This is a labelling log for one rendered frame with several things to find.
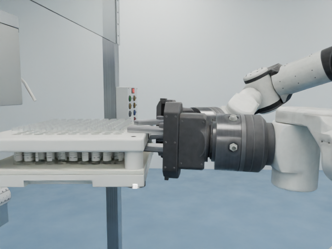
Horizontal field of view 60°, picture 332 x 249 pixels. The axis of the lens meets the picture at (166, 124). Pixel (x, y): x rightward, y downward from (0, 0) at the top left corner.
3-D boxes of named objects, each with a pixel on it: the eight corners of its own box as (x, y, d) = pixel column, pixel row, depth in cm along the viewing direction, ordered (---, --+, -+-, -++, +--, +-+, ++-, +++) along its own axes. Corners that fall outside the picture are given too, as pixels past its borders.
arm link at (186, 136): (161, 100, 41) (248, 103, 39) (170, 99, 50) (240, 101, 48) (159, 187, 42) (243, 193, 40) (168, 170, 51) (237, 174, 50)
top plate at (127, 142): (44, 130, 65) (43, 121, 65) (153, 130, 65) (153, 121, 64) (-31, 152, 40) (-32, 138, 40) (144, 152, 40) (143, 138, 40)
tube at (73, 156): (71, 174, 46) (69, 127, 45) (79, 174, 46) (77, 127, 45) (68, 176, 44) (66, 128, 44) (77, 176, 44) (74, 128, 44)
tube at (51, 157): (49, 174, 46) (47, 127, 45) (58, 174, 46) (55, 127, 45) (46, 176, 45) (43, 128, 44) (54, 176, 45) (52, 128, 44)
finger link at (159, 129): (131, 130, 49) (167, 131, 48) (125, 132, 45) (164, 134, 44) (131, 120, 48) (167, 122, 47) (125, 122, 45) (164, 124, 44)
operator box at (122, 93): (138, 136, 153) (137, 87, 150) (129, 142, 136) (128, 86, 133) (126, 136, 154) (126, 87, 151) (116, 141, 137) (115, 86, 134)
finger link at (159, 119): (132, 124, 58) (158, 122, 61) (139, 125, 55) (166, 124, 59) (132, 116, 58) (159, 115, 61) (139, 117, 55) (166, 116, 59)
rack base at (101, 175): (45, 152, 65) (45, 142, 65) (153, 152, 65) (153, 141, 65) (-28, 187, 41) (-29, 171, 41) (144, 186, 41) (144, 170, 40)
